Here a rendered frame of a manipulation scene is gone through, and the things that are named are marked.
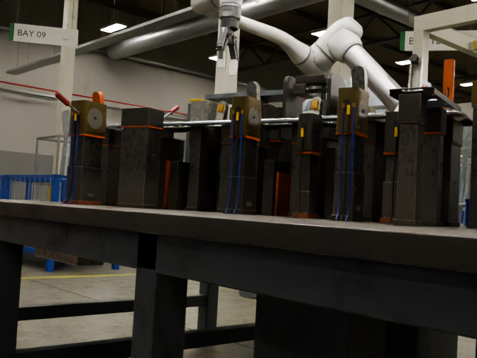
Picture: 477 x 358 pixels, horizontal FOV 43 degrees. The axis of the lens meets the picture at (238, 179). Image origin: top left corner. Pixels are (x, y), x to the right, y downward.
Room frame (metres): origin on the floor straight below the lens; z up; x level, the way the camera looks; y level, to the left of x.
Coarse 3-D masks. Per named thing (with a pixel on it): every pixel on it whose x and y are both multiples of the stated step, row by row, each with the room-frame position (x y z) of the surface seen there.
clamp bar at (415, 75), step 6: (414, 54) 1.86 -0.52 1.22; (414, 60) 1.85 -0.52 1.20; (420, 60) 1.87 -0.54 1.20; (414, 66) 1.89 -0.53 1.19; (420, 66) 1.86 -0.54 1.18; (414, 72) 1.88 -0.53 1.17; (420, 72) 1.86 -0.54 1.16; (414, 78) 1.88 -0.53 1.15; (420, 78) 1.86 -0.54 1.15; (408, 84) 1.87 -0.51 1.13; (414, 84) 1.88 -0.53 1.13; (420, 84) 1.86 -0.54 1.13; (408, 90) 1.87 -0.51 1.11; (414, 90) 1.87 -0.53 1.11
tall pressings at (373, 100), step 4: (344, 80) 6.90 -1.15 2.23; (424, 80) 6.09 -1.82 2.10; (424, 84) 6.10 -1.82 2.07; (428, 84) 6.16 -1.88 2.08; (368, 88) 6.46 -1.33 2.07; (372, 92) 6.52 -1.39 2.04; (320, 96) 6.85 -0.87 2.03; (372, 96) 6.53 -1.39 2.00; (308, 100) 6.95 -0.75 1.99; (372, 100) 6.54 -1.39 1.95; (376, 100) 6.32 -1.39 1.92; (304, 104) 7.15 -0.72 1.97; (308, 104) 6.96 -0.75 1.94; (368, 104) 6.50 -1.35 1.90; (372, 104) 6.27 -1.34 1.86; (376, 104) 6.33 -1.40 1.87; (380, 104) 6.39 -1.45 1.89; (304, 108) 7.15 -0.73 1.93; (308, 108) 6.97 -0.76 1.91; (376, 112) 6.35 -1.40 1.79; (380, 112) 6.41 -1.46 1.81; (384, 112) 6.46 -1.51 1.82
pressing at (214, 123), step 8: (448, 112) 1.56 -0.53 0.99; (456, 112) 1.55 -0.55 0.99; (224, 120) 1.97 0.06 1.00; (264, 120) 1.88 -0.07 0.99; (272, 120) 1.86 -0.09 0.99; (280, 120) 1.85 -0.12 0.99; (288, 120) 1.83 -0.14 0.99; (296, 120) 1.82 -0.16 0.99; (328, 120) 1.85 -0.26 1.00; (336, 120) 1.83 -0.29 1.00; (368, 120) 1.80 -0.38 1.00; (384, 120) 1.79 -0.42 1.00; (464, 120) 1.71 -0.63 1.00; (472, 120) 1.64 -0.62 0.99; (112, 128) 2.35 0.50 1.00; (120, 128) 2.33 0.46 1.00; (168, 128) 2.25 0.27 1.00; (176, 128) 2.24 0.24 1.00; (184, 128) 2.23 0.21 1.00; (216, 128) 2.19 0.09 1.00; (272, 128) 2.07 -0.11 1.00; (280, 128) 2.01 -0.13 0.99
